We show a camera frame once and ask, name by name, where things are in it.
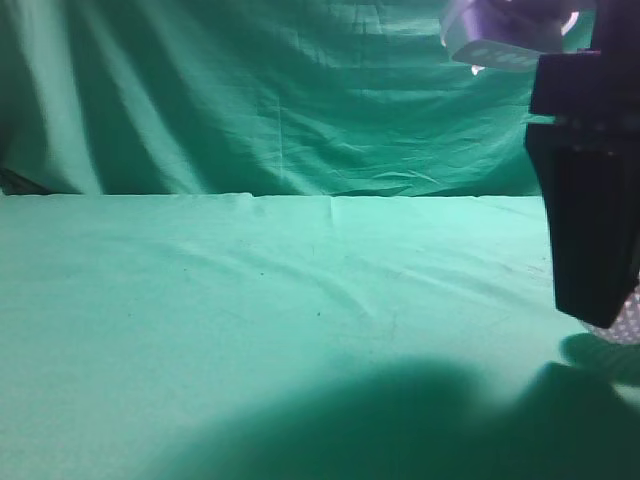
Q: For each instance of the white dimpled golf ball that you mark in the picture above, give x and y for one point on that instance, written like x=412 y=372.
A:
x=625 y=329

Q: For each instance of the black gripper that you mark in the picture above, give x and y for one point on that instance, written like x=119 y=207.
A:
x=587 y=162

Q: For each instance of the green backdrop cloth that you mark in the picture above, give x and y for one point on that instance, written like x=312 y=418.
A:
x=337 y=98

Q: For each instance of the green table cloth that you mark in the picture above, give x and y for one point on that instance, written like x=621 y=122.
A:
x=234 y=337

